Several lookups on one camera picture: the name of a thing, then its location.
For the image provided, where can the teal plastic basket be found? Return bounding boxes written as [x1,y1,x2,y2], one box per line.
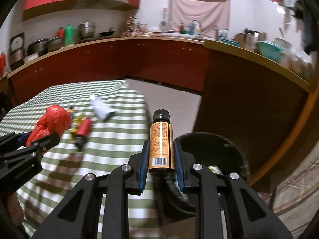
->
[257,40,284,63]

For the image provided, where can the red black small bottle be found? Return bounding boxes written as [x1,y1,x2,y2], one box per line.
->
[75,118,92,151]

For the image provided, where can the pink window curtain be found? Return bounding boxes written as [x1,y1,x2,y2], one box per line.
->
[170,0,230,37]

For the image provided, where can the green checked tablecloth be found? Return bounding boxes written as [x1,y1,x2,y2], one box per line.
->
[1,80,150,235]

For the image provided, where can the striped fabric at right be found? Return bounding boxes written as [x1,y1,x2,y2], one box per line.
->
[269,144,319,238]

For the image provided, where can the black wok pan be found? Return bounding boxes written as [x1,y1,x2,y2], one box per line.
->
[99,27,115,38]

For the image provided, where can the yellow snack wrapper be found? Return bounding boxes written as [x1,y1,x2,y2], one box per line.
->
[70,114,86,141]

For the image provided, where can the dark hanging clothes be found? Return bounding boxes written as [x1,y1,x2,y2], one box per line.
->
[295,0,318,55]

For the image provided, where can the white rice cooker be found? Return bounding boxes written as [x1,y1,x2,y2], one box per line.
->
[8,32,25,71]

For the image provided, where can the green orange small bottle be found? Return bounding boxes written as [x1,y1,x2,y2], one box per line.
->
[67,106,75,114]

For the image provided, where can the red lower kitchen cabinets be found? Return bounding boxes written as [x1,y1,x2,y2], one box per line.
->
[8,38,210,104]

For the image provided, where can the brown wooden counter partition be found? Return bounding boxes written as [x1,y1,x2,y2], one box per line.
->
[194,40,312,185]

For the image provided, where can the red thermos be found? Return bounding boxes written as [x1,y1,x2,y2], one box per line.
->
[57,27,65,38]

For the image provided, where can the steel range hood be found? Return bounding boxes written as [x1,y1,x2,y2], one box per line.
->
[72,0,132,11]

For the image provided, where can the dark cooking pot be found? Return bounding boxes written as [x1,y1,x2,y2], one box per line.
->
[27,38,49,56]

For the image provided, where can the black trash bin with liner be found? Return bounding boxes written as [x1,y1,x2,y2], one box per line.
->
[159,131,251,222]

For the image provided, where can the white toothpaste tube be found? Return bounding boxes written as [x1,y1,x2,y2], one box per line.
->
[90,94,116,121]

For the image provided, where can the red plastic bag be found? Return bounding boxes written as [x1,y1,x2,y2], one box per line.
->
[26,105,72,147]

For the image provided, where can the chrome sink faucet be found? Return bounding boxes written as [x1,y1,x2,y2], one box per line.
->
[188,20,201,36]

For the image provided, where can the green thermos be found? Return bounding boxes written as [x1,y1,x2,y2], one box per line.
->
[64,24,75,46]

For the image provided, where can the steel stock pot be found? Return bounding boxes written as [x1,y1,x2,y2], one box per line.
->
[78,21,96,39]

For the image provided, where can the orange label black bottle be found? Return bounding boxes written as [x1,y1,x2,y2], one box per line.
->
[149,109,175,177]

